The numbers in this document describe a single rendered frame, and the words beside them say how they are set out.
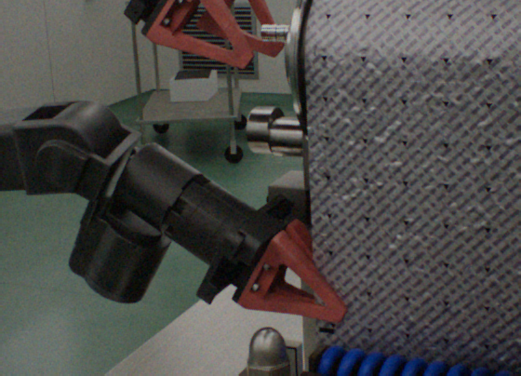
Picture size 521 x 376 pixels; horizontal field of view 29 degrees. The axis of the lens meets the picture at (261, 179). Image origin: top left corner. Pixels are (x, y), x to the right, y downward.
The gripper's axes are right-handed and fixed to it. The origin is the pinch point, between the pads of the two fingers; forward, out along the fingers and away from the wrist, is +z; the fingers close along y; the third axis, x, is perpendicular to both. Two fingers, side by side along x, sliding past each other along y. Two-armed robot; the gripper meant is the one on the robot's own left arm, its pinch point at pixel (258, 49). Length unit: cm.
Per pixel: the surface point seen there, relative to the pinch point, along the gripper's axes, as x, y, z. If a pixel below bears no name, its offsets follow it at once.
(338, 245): -5.3, 5.2, 15.1
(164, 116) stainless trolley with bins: -224, -388, -120
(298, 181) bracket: -8.2, -4.0, 8.5
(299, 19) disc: 6.1, 5.4, 2.5
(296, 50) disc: 4.4, 6.1, 3.9
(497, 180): 6.7, 5.4, 20.4
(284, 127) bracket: -5.0, -3.4, 4.8
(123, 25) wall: -268, -524, -222
